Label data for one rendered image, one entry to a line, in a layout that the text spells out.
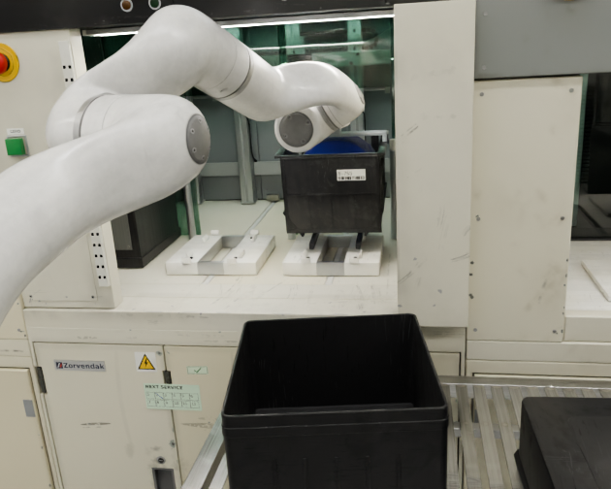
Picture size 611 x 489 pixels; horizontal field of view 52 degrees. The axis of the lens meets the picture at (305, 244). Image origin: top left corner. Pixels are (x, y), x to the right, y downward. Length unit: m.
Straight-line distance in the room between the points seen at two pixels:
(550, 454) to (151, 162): 0.58
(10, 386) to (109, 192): 0.88
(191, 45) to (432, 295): 0.57
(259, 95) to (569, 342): 0.69
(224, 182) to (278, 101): 1.12
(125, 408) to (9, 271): 0.82
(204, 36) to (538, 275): 0.68
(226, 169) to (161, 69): 1.27
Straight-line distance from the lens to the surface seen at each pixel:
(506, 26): 1.07
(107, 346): 1.35
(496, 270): 1.14
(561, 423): 0.92
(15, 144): 1.29
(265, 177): 2.06
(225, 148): 2.08
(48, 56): 1.25
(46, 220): 0.66
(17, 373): 1.49
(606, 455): 0.87
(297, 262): 1.37
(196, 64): 0.85
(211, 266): 1.42
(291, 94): 1.02
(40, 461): 1.59
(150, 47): 0.82
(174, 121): 0.71
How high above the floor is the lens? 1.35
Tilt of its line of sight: 18 degrees down
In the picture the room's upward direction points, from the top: 3 degrees counter-clockwise
